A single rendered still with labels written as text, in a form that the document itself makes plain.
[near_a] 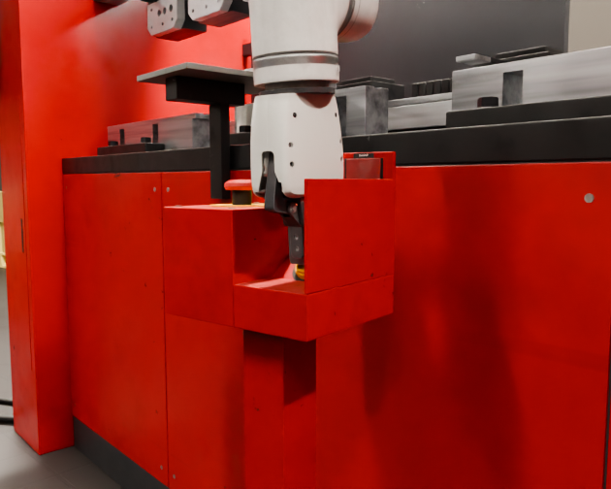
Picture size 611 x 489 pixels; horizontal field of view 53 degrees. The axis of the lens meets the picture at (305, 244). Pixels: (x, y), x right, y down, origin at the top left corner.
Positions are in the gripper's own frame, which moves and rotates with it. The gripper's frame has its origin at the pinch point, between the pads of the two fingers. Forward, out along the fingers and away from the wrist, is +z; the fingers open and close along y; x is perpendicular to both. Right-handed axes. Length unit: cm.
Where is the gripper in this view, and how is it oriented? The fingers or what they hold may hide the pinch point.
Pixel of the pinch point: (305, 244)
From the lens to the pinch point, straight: 63.4
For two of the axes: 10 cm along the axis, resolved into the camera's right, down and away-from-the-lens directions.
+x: 7.9, 0.6, -6.1
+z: 0.5, 9.8, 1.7
